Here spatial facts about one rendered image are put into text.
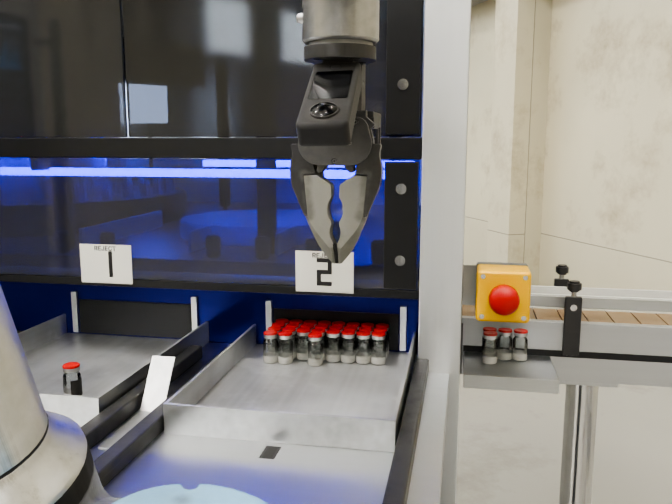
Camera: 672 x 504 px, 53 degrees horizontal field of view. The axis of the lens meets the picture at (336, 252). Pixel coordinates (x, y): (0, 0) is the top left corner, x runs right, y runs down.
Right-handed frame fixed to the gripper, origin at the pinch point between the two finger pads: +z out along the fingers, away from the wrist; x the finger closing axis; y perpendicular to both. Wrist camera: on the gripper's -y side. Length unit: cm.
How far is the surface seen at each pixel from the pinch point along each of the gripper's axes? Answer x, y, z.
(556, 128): -75, 437, -20
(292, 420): 5.1, 1.5, 18.8
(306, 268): 9.5, 27.5, 7.1
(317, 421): 2.3, 1.5, 18.8
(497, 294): -17.1, 24.1, 9.0
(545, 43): -65, 446, -79
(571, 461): -31, 42, 40
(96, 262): 42, 28, 7
